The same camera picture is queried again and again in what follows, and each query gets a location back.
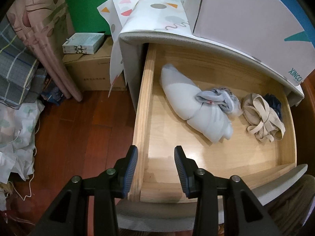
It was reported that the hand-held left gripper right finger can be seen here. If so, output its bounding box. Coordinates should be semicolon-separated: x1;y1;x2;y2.
174;146;278;236

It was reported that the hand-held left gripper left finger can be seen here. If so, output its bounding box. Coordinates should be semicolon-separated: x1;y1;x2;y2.
37;145;138;236

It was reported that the wooden drawer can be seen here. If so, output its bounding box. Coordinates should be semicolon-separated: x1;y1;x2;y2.
116;43;308;229

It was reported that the blue grey underwear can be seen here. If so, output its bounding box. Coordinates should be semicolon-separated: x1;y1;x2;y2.
195;87;244;116

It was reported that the light grey underwear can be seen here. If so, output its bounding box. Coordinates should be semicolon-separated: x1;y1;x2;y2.
161;63;233;143

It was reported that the beige strappy underwear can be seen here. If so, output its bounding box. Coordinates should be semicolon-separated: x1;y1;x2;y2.
242;93;286;143

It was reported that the navy blue underwear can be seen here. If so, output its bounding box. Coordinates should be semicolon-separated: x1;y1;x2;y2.
264;93;283;122

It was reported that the white cardboard box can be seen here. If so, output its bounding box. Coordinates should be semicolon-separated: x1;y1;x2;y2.
181;0;314;86

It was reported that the blue snack package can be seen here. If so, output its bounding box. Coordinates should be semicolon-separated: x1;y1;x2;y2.
41;77;66;107

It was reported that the brown cardboard box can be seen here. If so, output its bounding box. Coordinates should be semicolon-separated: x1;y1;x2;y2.
63;36;128;92

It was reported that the person's leg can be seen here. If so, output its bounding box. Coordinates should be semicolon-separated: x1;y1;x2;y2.
267;174;315;236

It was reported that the white floral cloth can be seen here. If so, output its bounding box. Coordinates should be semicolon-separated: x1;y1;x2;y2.
0;101;45;185

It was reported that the brown wooden furniture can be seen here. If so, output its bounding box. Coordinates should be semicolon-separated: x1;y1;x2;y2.
295;77;315;175

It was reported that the small white teal box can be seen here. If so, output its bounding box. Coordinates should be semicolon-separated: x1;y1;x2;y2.
61;32;105;54

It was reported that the grey plaid blanket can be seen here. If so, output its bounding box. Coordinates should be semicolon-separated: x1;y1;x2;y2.
0;20;47;109

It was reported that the white patterned cover sheet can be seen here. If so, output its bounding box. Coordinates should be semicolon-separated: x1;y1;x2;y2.
97;0;195;97

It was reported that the pink patterned curtain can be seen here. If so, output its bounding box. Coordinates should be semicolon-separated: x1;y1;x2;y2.
6;0;83;102

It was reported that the green foam mat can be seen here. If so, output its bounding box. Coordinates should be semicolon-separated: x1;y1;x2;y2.
63;0;185;36

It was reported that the blue foam mat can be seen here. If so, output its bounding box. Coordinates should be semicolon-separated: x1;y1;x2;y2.
256;0;314;40

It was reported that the white cable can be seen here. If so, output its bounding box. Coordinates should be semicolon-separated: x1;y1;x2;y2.
10;118;41;201

